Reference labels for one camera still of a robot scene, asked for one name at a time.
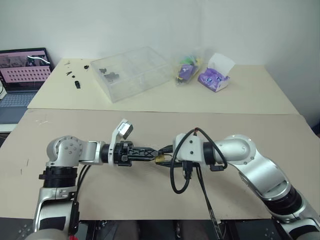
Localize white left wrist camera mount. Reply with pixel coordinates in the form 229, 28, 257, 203
107, 119, 135, 166

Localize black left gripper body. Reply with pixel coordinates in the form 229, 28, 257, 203
113, 140, 134, 168

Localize open grey laptop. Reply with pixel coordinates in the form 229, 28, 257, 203
0, 47, 55, 125

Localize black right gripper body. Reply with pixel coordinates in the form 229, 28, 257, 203
167, 144, 194, 180

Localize small black parts pile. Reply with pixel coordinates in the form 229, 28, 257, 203
98, 65, 120, 83

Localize cream table sheet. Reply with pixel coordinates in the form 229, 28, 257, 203
25, 57, 301, 116

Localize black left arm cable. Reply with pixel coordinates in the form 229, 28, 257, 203
71, 163, 92, 237

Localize black looping right arm cable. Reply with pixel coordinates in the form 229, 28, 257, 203
169, 127, 229, 195

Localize purple tissue box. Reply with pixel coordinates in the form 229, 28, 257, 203
197, 52, 236, 93

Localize clear plastic compartment box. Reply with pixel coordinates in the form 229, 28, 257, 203
90, 45, 170, 104

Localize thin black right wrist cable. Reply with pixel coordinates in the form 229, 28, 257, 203
195, 164, 224, 240

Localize clear bag of colourful items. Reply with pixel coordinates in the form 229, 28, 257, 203
171, 48, 204, 88

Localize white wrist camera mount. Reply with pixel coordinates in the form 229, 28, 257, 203
173, 133, 205, 164
107, 119, 135, 166

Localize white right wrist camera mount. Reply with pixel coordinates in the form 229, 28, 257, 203
173, 133, 205, 164

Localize black panel with white dots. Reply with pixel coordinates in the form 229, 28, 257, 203
0, 216, 35, 240
234, 219, 285, 240

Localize brass padlock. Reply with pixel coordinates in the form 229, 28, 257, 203
155, 153, 174, 165

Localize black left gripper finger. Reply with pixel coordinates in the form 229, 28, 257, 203
129, 146, 160, 156
129, 153, 158, 164

